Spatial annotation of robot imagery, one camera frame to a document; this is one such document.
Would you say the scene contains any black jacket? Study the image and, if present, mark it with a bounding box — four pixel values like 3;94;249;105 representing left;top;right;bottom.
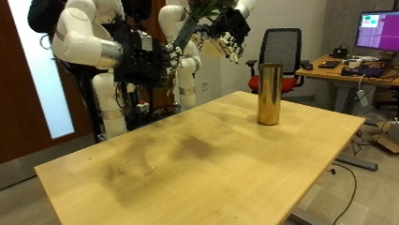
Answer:
26;0;68;34

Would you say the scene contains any dark open laptop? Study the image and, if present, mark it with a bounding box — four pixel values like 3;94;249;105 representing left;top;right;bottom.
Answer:
340;60;396;79

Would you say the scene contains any black floor cable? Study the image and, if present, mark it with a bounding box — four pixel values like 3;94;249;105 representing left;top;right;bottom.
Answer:
328;162;359;225

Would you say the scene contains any gold cylindrical vase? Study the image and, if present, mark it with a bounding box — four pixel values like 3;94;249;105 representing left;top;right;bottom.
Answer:
257;63;284;126

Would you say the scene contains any black mesh chair red seat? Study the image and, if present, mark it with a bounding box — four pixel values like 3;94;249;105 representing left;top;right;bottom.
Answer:
246;27;310;95

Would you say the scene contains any grey table foot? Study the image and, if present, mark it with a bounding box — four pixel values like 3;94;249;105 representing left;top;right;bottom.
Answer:
335;154;379;173

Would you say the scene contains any black keyboard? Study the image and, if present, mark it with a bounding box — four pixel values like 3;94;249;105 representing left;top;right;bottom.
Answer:
316;60;342;69

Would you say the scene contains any black robot stand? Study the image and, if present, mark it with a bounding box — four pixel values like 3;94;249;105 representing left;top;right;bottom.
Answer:
76;62;181;143

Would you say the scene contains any black desk phone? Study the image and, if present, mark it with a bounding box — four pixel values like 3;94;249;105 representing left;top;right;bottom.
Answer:
328;46;350;59

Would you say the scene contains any white hanging power strip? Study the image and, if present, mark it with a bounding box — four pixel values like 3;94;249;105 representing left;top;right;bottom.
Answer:
355;88;370;107

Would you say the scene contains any brown door with glass panel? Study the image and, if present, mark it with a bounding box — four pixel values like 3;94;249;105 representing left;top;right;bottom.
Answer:
0;0;92;165

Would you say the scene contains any flower bouquet with green wrap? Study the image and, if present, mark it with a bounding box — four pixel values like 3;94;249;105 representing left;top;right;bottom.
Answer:
171;0;241;53

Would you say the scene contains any cardboard box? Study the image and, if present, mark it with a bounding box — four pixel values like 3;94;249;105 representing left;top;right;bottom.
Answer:
370;121;399;154

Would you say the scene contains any white box with red button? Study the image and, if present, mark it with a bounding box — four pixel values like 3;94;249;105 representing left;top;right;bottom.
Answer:
136;100;151;113

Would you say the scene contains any wooden office desk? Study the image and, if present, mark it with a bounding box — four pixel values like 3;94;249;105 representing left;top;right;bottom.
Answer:
295;54;399;113

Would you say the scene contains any computer monitor purple screen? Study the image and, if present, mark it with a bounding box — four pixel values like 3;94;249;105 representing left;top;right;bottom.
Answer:
354;9;399;53

